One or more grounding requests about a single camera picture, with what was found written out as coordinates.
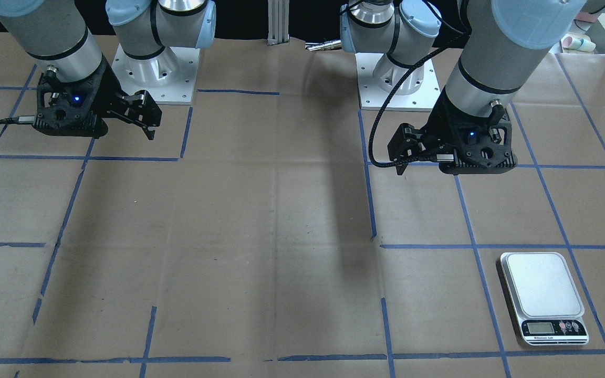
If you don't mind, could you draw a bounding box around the metal connector plug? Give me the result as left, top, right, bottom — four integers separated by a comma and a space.
305, 40, 342, 52

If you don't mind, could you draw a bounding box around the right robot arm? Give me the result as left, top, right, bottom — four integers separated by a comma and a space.
0, 1, 217, 140

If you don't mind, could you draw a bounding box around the aluminium frame post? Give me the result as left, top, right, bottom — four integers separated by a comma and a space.
267, 0, 290, 46

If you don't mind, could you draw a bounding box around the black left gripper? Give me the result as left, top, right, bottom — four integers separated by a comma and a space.
388, 91, 518, 175

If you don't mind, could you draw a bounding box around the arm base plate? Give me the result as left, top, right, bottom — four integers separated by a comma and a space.
111, 45, 202, 106
355, 53, 440, 112

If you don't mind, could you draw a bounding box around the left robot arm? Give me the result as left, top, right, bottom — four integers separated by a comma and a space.
339, 1, 586, 175

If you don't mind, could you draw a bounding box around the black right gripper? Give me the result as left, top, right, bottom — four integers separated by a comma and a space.
32, 57, 162, 141

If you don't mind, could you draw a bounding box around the white digital kitchen scale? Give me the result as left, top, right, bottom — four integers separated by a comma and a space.
499, 251, 590, 346

